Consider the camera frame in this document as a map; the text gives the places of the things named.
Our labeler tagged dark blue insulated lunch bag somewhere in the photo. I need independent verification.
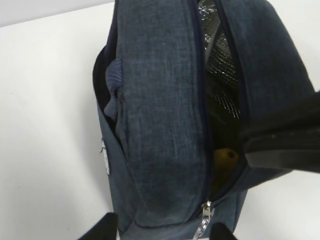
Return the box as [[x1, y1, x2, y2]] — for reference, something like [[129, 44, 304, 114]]
[[92, 0, 317, 240]]

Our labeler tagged yellow pear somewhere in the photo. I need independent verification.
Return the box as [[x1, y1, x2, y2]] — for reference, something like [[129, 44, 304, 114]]
[[212, 148, 239, 193]]

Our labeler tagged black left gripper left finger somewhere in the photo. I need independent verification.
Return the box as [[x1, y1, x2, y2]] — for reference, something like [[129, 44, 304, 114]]
[[79, 212, 118, 240]]

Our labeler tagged silver zipper pull ring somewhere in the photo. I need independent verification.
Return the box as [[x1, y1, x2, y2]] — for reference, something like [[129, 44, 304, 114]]
[[193, 201, 216, 240]]

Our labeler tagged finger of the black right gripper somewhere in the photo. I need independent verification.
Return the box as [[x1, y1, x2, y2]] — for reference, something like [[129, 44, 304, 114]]
[[244, 140, 320, 173], [241, 92, 320, 153]]

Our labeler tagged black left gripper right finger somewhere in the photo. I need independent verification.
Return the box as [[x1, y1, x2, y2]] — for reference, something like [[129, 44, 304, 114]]
[[211, 222, 238, 240]]

